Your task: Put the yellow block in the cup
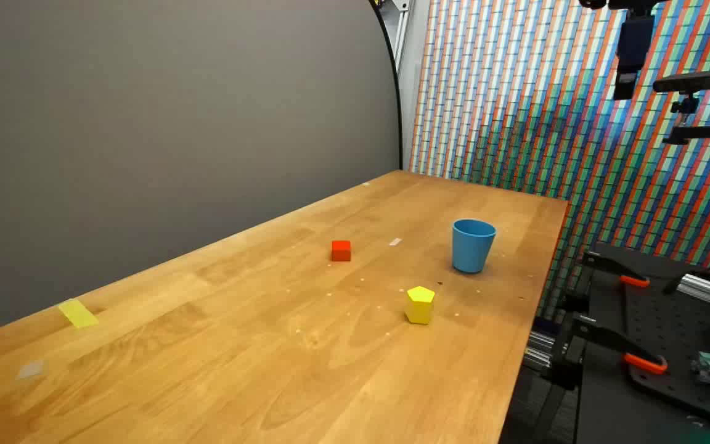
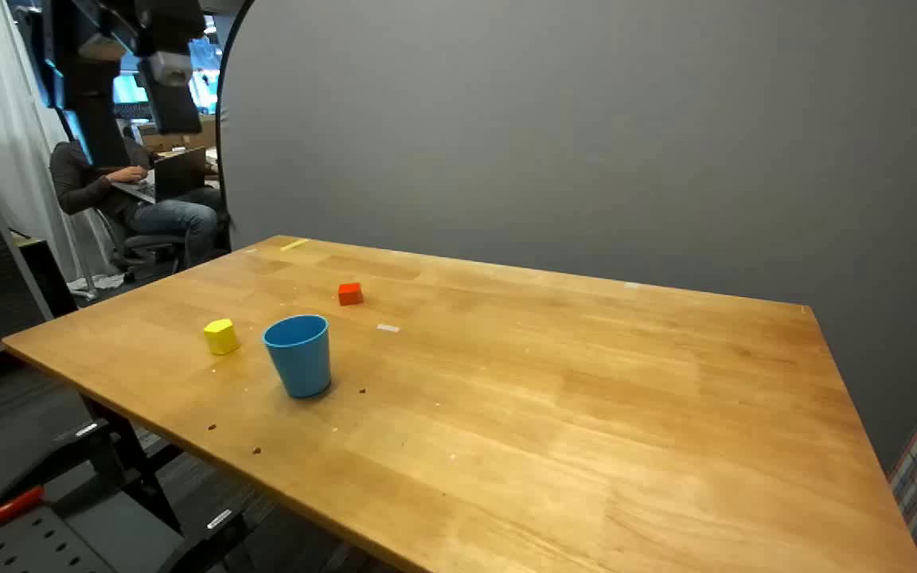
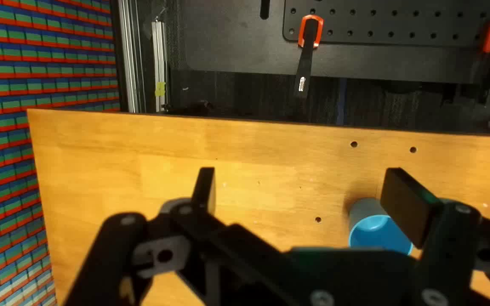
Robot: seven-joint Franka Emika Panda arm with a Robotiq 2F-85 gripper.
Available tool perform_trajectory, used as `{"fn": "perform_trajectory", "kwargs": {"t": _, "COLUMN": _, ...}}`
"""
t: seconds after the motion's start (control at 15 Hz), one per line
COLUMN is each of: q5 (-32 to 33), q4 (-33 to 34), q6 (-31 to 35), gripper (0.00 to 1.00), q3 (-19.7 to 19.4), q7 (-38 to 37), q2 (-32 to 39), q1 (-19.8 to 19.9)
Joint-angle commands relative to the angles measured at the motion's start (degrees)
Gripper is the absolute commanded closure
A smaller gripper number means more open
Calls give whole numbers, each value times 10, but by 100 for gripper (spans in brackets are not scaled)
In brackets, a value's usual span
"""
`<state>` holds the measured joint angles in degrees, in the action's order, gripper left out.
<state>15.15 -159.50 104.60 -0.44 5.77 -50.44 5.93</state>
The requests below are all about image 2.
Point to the red-orange block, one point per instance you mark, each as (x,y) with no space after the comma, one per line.
(347,293)

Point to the black table leg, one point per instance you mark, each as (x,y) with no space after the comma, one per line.
(129,467)

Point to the blue plastic cup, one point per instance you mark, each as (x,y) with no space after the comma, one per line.
(301,359)

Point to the seated person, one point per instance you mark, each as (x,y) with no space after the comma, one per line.
(143,203)

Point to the white curtain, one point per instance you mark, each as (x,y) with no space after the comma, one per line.
(0,115)

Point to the black perforated breadboard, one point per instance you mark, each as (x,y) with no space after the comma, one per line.
(24,546)

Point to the yellow block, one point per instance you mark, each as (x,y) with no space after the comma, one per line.
(219,335)

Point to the gray backdrop screen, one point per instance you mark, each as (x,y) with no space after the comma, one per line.
(607,137)

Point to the wooden table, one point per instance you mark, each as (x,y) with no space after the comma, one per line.
(543,424)

